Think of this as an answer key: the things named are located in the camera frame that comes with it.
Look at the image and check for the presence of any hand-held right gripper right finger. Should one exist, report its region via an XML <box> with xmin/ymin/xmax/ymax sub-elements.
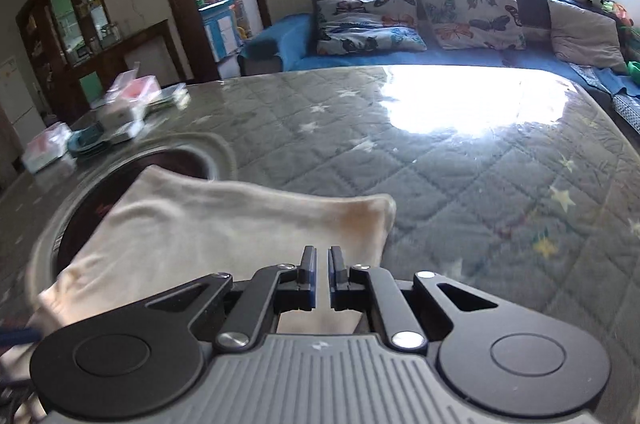
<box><xmin>328</xmin><ymin>245</ymin><xmax>501</xmax><ymax>351</ymax></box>

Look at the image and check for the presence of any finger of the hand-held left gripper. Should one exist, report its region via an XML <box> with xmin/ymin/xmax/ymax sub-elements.
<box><xmin>0</xmin><ymin>326</ymin><xmax>41</xmax><ymax>346</ymax></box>

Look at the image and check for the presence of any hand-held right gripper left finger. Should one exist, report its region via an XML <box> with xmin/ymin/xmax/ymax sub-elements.
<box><xmin>145</xmin><ymin>247</ymin><xmax>317</xmax><ymax>352</ymax></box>

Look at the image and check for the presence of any cream shirt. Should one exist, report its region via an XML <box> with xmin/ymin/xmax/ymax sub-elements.
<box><xmin>27</xmin><ymin>165</ymin><xmax>397</xmax><ymax>337</ymax></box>

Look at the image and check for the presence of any grey star quilted table cover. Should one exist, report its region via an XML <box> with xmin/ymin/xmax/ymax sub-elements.
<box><xmin>0</xmin><ymin>64</ymin><xmax>640</xmax><ymax>405</ymax></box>

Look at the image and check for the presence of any pink white tissue pack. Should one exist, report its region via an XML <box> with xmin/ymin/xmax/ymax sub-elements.
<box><xmin>100</xmin><ymin>71</ymin><xmax>162</xmax><ymax>125</ymax></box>
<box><xmin>22</xmin><ymin>123</ymin><xmax>74</xmax><ymax>173</ymax></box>

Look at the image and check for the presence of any blue curved device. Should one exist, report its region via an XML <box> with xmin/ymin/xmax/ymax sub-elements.
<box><xmin>66</xmin><ymin>127</ymin><xmax>112</xmax><ymax>156</ymax></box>

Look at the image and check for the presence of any white fridge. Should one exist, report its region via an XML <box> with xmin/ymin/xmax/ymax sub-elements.
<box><xmin>0</xmin><ymin>56</ymin><xmax>47</xmax><ymax>155</ymax></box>

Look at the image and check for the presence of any green packet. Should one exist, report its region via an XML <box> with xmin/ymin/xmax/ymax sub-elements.
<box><xmin>149</xmin><ymin>83</ymin><xmax>191</xmax><ymax>111</ymax></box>

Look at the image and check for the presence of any blue sofa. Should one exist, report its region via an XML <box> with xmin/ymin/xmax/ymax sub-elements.
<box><xmin>239</xmin><ymin>0</ymin><xmax>640</xmax><ymax>135</ymax></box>

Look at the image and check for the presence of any white flat box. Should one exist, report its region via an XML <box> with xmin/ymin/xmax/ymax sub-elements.
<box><xmin>112</xmin><ymin>118</ymin><xmax>145</xmax><ymax>141</ymax></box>

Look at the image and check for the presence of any butterfly print pillow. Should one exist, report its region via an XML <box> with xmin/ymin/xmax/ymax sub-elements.
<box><xmin>420</xmin><ymin>0</ymin><xmax>527</xmax><ymax>51</ymax></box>
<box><xmin>315</xmin><ymin>0</ymin><xmax>428</xmax><ymax>56</ymax></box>

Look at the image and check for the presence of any blue plastic drawer cabinet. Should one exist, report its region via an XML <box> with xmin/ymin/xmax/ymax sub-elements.
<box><xmin>199</xmin><ymin>0</ymin><xmax>242</xmax><ymax>61</ymax></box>

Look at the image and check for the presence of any dark wooden cabinet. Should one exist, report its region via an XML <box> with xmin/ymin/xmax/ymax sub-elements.
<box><xmin>15</xmin><ymin>0</ymin><xmax>188</xmax><ymax>125</ymax></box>

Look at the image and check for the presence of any plain grey pillow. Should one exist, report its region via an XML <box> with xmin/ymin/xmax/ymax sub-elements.
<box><xmin>547</xmin><ymin>0</ymin><xmax>628</xmax><ymax>72</ymax></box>

